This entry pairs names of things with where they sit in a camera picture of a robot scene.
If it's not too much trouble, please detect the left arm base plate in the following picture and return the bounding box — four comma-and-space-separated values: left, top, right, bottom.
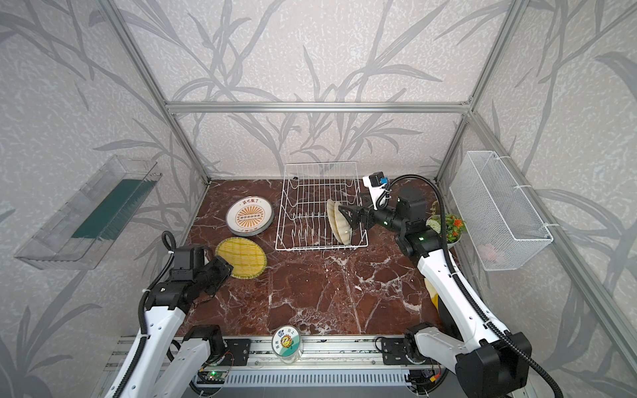
217, 338, 251, 366

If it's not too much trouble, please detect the yellow black rubber glove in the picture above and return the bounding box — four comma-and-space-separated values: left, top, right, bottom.
425, 279, 439, 311

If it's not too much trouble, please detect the potted artificial flower plant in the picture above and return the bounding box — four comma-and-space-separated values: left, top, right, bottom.
426, 201, 467, 248

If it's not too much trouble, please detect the aluminium front rail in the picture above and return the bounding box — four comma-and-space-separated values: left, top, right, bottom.
104, 334, 519, 372

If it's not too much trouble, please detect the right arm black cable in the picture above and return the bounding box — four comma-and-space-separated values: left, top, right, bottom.
375, 173, 566, 398

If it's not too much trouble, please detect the green sponge mat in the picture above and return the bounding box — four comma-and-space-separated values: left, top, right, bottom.
71, 179, 156, 240

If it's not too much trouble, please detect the white mesh wall basket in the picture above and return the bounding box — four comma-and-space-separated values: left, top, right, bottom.
450, 151, 553, 271

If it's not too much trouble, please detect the green woven plate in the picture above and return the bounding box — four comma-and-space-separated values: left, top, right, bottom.
326, 199, 343, 244
215, 237, 267, 280

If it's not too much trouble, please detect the left circuit board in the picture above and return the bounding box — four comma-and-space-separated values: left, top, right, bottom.
196, 368, 230, 386

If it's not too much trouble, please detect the white wire dish rack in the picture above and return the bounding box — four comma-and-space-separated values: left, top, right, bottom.
275, 161, 368, 251

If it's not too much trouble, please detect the tan woven plate right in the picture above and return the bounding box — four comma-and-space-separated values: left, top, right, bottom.
334, 202, 352, 245

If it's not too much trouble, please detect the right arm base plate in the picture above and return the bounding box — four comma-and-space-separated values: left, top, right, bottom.
374, 336, 425, 366

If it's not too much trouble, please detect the clear plastic wall shelf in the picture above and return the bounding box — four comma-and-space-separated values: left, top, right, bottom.
15, 155, 162, 270

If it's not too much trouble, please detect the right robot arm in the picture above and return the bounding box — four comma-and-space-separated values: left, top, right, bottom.
328, 188, 532, 397

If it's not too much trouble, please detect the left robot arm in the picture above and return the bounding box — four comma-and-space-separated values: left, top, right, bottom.
106, 246, 233, 397

